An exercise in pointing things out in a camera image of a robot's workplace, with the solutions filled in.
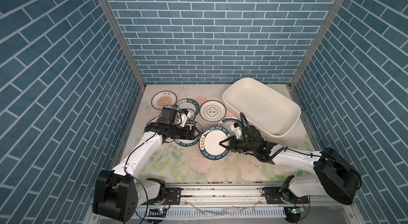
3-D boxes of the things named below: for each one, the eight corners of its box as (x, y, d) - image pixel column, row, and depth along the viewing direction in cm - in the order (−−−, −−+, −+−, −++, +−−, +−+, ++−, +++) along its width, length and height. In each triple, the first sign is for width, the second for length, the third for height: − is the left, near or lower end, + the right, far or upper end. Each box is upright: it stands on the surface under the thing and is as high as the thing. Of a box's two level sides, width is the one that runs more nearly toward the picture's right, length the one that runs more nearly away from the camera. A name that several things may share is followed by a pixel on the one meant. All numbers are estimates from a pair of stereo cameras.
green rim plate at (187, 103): (173, 110, 109) (173, 108, 107) (181, 98, 116) (180, 96, 114) (196, 116, 105) (196, 115, 104) (202, 104, 112) (202, 102, 111)
